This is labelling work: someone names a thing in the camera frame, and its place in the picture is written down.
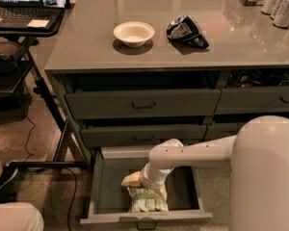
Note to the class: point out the middle right grey drawer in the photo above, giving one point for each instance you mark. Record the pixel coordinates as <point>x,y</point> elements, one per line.
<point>221,130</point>

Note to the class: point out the green jalapeno chip bag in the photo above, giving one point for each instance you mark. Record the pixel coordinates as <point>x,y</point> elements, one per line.
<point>145,200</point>

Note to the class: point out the middle left grey drawer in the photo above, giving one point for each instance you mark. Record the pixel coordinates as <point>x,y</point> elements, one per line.
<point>140,135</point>

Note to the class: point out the white paper bowl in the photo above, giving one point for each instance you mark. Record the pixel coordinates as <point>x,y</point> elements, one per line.
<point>134,33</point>

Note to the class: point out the top left grey drawer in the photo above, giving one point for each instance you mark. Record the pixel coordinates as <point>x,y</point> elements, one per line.
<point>142,103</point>

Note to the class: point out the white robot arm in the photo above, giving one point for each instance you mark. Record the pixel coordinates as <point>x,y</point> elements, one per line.
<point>259,171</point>

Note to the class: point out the person's knee beige trousers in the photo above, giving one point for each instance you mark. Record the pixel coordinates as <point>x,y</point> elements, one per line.
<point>20,216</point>

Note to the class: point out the black white sneaker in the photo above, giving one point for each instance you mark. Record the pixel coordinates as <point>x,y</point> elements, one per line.
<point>7,175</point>

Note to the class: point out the black laptop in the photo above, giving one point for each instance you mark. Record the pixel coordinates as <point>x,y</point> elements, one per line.
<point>16,14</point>

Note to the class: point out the top right grey drawer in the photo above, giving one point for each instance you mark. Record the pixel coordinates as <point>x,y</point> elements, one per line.
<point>253,100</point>

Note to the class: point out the white sticky note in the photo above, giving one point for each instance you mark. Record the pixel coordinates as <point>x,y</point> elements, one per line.
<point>35,23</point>

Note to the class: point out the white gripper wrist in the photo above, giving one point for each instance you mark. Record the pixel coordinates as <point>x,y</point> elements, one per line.
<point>149,179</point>

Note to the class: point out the open bottom left drawer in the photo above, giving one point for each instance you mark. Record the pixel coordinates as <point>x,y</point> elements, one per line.
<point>115,206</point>

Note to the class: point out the black crumpled chip bag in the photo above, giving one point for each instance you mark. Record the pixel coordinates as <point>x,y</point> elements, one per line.
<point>185,31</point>

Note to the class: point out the grey drawer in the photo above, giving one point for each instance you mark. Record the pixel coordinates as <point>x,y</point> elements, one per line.
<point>142,103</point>
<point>221,130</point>
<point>253,100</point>
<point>140,135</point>

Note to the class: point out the black smartphone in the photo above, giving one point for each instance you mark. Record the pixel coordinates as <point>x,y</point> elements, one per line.
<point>55,4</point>

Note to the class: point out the grey drawer cabinet counter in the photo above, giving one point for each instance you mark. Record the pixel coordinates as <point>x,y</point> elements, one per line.
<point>245,50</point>

